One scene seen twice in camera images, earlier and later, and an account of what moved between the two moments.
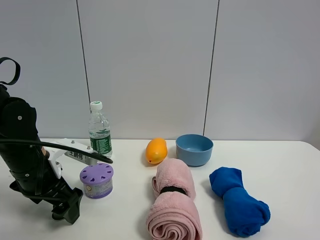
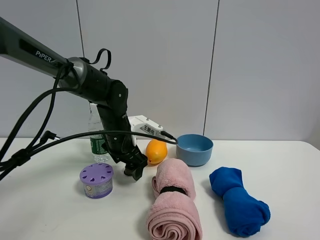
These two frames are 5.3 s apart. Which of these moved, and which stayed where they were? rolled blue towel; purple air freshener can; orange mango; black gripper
Moved: black gripper
Stayed: rolled blue towel; orange mango; purple air freshener can
